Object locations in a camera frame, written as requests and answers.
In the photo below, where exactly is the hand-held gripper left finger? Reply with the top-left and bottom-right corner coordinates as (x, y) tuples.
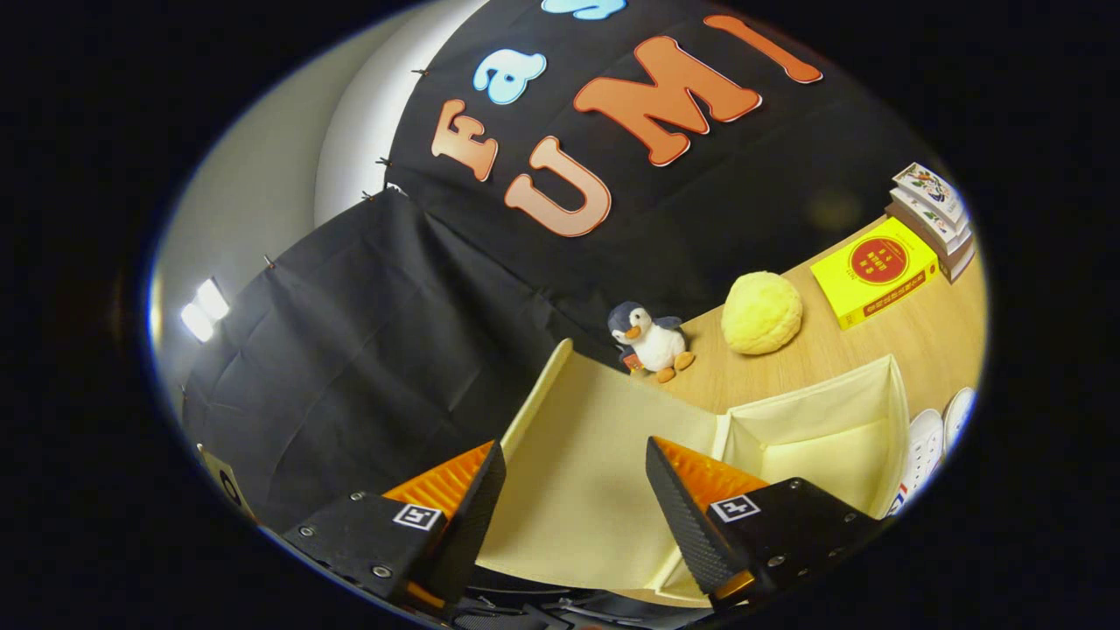
(282, 440), (508, 613)

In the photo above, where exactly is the ceiling light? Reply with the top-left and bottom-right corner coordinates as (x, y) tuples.
(179, 277), (231, 343)

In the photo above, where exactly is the white illustrated cover book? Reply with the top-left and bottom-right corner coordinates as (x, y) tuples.
(888, 188), (972, 255)
(892, 162), (968, 230)

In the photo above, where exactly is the white canvas shoe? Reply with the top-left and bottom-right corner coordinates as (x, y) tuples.
(942, 387), (977, 456)
(885, 408), (946, 519)

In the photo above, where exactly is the small penguin plush toy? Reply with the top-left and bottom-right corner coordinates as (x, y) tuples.
(608, 302), (697, 384)

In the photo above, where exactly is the round yellow plush toy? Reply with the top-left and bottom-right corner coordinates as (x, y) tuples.
(721, 270), (803, 356)

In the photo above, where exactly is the white printed card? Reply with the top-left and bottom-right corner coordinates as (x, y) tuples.
(197, 443), (256, 523)

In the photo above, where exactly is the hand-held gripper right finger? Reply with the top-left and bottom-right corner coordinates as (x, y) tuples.
(646, 436), (885, 612)

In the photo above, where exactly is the beige fabric storage box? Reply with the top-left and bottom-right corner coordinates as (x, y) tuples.
(477, 339), (911, 605)

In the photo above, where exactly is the black chair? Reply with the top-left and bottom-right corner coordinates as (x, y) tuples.
(451, 582), (710, 630)

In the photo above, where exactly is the yellow book with red circle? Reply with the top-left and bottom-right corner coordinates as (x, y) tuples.
(810, 216), (939, 331)

